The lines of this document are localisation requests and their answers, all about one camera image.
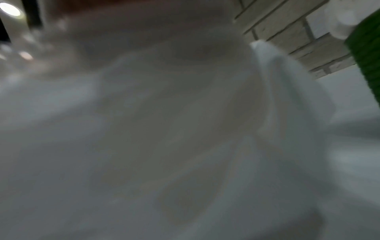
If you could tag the person's right hand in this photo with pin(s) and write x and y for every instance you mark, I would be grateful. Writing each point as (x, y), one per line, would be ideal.
(118, 4)

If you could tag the clear plastic bag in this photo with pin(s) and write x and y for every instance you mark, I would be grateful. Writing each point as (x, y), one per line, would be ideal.
(148, 140)

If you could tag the bunch of white plastic knives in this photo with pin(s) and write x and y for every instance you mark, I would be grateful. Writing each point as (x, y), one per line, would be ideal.
(346, 18)

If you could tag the green basket with knives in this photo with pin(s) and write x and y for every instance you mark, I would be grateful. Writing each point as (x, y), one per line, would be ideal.
(368, 58)

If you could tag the ceiling spot light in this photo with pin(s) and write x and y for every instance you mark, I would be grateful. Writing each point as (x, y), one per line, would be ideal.
(25, 55)
(10, 9)

